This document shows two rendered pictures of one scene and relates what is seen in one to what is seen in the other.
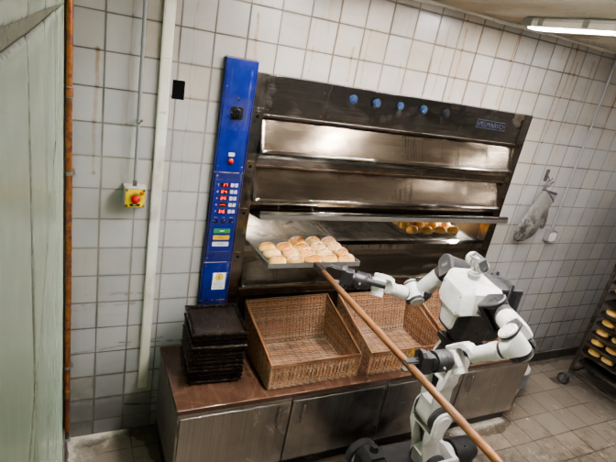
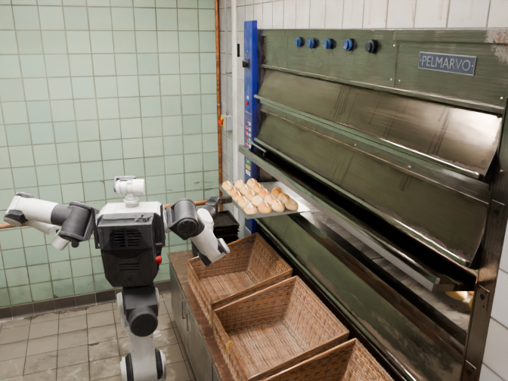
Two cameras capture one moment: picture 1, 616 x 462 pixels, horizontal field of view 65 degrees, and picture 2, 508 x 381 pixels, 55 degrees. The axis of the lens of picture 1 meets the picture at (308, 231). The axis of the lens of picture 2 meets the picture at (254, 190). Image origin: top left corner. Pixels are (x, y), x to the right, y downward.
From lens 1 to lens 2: 3.89 m
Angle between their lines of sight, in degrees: 91
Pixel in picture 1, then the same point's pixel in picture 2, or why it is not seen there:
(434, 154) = (363, 115)
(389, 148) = (323, 101)
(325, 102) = (286, 48)
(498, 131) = (463, 76)
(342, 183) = (299, 140)
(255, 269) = not seen: hidden behind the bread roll
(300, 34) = not seen: outside the picture
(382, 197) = (320, 166)
